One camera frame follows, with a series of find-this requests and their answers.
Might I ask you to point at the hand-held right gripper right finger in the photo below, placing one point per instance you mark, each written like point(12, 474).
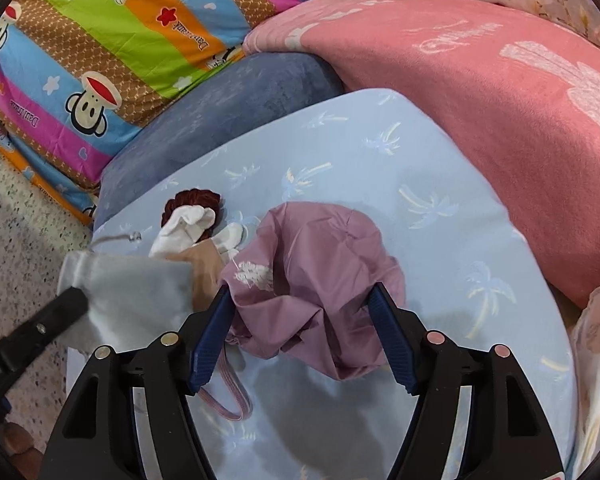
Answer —
point(395, 340)

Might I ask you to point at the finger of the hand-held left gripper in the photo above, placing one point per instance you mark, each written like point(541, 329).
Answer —
point(45, 325)

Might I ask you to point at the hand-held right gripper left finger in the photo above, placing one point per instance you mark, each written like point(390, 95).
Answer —
point(210, 345)

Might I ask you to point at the pink striped band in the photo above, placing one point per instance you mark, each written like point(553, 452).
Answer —
point(230, 390)

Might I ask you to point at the tan cloth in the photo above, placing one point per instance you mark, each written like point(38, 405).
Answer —
point(205, 270)

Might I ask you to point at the pale grey cloth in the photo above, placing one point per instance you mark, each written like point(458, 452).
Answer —
point(130, 295)

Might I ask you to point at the purple cloth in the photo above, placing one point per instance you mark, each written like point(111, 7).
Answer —
point(310, 270)

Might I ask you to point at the white cloth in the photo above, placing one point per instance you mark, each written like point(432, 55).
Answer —
point(180, 232)

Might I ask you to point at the brown scrunchie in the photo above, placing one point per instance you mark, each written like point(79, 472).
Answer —
point(195, 199)

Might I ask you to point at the light blue palm-print cloth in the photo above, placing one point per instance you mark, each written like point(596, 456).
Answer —
point(430, 235)

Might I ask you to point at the pink blanket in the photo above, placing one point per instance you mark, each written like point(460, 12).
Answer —
point(455, 110)

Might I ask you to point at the blue-grey cushion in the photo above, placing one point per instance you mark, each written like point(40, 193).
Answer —
point(220, 105)

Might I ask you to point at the striped monkey-print quilt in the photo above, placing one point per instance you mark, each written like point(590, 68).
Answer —
point(105, 35)

